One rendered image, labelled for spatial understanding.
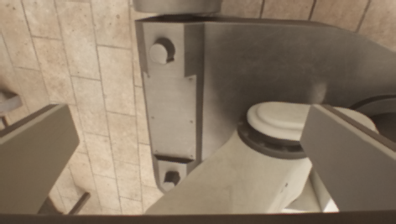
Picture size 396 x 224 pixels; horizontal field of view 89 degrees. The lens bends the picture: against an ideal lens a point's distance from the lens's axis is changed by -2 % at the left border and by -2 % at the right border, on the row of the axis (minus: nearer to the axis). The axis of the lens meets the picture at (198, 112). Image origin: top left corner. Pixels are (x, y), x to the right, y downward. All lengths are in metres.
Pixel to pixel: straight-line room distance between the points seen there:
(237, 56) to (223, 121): 0.16
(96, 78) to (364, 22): 0.81
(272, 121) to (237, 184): 0.12
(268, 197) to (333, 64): 0.31
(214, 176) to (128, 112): 0.56
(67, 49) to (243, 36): 0.60
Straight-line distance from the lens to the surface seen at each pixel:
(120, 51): 0.73
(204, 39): 0.45
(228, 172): 0.31
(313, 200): 0.50
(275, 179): 0.31
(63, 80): 0.91
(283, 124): 0.35
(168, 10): 0.44
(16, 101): 1.10
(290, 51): 0.47
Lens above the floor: 0.61
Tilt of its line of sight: 59 degrees down
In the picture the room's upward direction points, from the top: 159 degrees counter-clockwise
